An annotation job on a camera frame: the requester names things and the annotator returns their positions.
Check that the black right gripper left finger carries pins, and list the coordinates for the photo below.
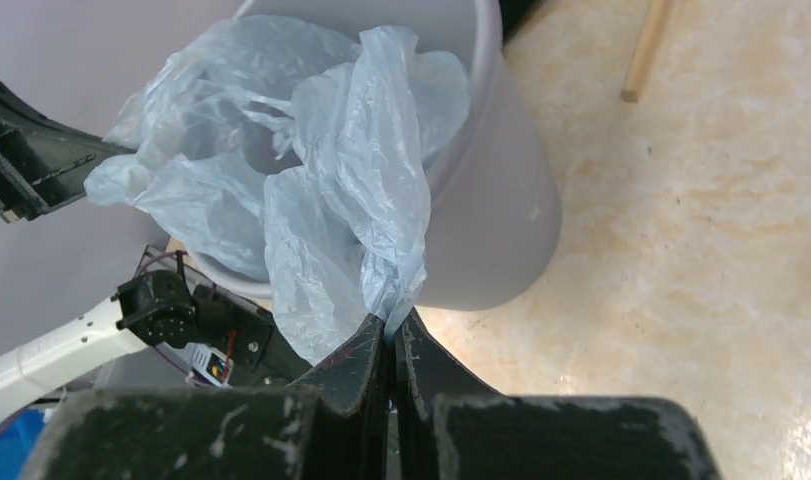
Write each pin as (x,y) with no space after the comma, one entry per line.
(331,423)

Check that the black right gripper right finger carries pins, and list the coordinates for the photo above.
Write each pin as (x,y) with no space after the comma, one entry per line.
(452,425)

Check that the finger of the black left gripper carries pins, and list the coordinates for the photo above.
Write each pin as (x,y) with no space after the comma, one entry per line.
(43,163)

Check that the grey plastic trash bin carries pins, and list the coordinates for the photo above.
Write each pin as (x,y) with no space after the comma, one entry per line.
(496,213)

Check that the light blue trash bag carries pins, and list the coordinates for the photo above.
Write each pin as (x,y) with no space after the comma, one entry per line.
(297,156)

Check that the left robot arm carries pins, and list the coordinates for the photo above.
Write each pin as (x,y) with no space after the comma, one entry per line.
(102,334)

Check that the wooden clothes rack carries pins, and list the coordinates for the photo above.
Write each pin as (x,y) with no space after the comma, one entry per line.
(648,40)

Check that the black t-shirt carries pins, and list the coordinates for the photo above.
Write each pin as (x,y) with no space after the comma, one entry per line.
(514,14)

